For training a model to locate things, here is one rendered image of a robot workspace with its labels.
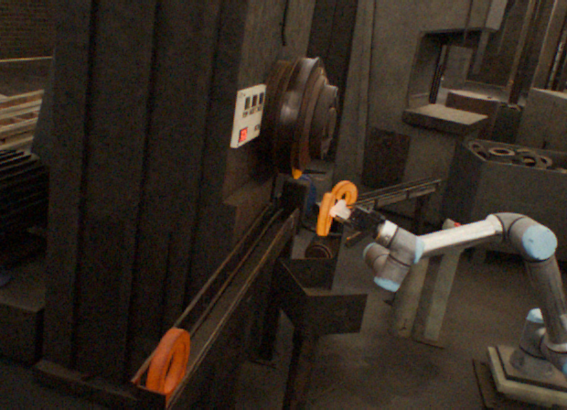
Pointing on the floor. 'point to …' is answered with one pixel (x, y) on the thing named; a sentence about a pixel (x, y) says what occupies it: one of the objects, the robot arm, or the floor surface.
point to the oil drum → (482, 105)
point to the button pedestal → (429, 334)
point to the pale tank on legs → (553, 51)
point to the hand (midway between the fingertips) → (327, 209)
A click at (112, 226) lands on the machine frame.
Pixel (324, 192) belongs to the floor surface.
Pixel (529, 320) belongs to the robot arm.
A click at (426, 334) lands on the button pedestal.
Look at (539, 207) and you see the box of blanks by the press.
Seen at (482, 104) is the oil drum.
